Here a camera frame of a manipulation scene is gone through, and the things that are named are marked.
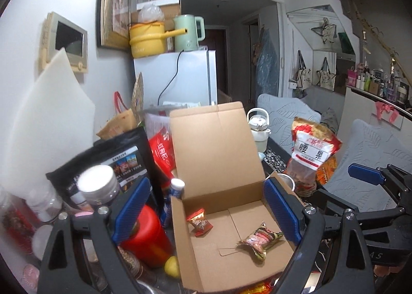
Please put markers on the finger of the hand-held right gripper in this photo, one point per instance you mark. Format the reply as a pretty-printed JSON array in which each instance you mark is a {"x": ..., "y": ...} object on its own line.
[
  {"x": 367, "y": 174},
  {"x": 376, "y": 216}
]

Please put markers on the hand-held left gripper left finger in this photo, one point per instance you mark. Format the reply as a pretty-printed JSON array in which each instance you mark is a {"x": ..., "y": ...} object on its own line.
[{"x": 130, "y": 213}]

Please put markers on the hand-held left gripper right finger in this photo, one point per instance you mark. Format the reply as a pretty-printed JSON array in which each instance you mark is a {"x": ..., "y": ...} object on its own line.
[{"x": 283, "y": 210}]

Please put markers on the brown cardboard box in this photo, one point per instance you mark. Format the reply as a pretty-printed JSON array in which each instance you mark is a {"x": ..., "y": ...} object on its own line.
[{"x": 219, "y": 165}]

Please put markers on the red gold snack packet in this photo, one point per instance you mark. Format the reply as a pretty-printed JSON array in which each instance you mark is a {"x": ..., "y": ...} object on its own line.
[{"x": 257, "y": 288}]

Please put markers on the person's right hand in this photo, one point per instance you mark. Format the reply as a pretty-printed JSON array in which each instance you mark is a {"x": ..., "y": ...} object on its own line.
[{"x": 388, "y": 271}]

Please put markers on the grey sofa cushion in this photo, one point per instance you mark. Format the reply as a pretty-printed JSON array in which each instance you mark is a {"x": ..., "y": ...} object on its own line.
[
  {"x": 283, "y": 114},
  {"x": 363, "y": 152}
]

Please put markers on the red canister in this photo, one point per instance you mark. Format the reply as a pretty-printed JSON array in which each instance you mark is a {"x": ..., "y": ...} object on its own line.
[{"x": 149, "y": 239}]

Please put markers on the gold-edged snack packet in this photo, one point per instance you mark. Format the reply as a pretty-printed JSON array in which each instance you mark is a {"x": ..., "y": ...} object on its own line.
[{"x": 260, "y": 239}]

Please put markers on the clear plastic jar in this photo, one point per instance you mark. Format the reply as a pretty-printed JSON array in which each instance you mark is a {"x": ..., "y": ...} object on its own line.
[{"x": 98, "y": 184}]

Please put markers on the blue white tube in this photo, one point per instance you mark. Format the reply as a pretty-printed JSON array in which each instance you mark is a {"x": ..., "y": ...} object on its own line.
[{"x": 172, "y": 197}]

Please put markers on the black stand-up pouch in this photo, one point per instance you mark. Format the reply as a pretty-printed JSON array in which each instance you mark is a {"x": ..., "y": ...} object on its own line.
[{"x": 112, "y": 159}]

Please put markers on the pale blue cup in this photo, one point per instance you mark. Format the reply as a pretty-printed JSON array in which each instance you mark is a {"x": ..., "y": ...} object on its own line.
[{"x": 261, "y": 155}]

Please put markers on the large red white nut bag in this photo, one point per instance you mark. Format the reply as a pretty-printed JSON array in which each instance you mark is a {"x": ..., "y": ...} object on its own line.
[{"x": 309, "y": 155}]

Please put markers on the pink ribbon bow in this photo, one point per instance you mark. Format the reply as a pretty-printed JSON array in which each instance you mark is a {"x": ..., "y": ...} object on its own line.
[{"x": 386, "y": 110}]

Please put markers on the red foil bag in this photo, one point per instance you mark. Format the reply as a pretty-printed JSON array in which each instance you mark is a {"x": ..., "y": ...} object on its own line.
[{"x": 162, "y": 152}]

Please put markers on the small red snack packet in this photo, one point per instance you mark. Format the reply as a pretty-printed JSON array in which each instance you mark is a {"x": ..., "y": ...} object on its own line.
[{"x": 200, "y": 223}]

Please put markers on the clear plastic bottle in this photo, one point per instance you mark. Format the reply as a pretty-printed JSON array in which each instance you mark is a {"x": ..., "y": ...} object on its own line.
[{"x": 43, "y": 204}]

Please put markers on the row of cosmetic bottles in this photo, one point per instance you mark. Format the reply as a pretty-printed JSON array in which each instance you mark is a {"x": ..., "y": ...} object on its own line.
[{"x": 376, "y": 83}]

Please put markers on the brown paper bag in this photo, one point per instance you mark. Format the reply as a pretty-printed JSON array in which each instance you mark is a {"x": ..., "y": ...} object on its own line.
[{"x": 119, "y": 122}]

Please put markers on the white printed paper box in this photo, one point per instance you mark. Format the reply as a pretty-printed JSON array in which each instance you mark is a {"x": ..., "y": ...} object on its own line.
[{"x": 157, "y": 120}]

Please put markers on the hanging tote bag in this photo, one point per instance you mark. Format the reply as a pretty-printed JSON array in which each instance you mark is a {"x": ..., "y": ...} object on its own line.
[
  {"x": 302, "y": 77},
  {"x": 326, "y": 77}
]

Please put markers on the woven round fan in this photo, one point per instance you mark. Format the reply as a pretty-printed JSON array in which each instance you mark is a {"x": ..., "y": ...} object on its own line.
[{"x": 138, "y": 94}]

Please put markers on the white foam board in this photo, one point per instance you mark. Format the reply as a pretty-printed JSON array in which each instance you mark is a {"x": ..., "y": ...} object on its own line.
[{"x": 48, "y": 120}]

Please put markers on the blue plastic bag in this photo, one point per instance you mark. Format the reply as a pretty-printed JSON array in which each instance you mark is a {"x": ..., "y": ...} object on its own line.
[{"x": 267, "y": 65}]

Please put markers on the star-shaped decoration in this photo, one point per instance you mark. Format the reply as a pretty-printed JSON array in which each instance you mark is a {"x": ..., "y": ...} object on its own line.
[{"x": 325, "y": 32}]

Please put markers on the white fridge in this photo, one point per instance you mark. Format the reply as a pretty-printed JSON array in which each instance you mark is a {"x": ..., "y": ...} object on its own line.
[{"x": 193, "y": 78}]

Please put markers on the yellow pot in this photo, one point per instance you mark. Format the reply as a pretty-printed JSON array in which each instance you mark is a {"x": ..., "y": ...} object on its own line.
[{"x": 146, "y": 40}]

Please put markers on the green electric kettle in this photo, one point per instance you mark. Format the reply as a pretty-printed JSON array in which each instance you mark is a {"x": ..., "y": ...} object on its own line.
[{"x": 186, "y": 33}]

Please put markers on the clear plastic bag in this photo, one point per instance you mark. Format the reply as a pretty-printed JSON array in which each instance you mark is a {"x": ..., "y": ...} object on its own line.
[{"x": 149, "y": 12}]

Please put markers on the framed picture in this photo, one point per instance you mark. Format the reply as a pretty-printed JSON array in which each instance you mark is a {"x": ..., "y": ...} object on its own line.
[{"x": 114, "y": 4}]

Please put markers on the brown storage box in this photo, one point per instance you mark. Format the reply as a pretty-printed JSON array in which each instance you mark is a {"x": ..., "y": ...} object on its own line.
[{"x": 170, "y": 7}]

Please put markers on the wall intercom screen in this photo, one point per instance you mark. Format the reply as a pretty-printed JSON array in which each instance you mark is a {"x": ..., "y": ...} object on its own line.
[{"x": 66, "y": 41}]

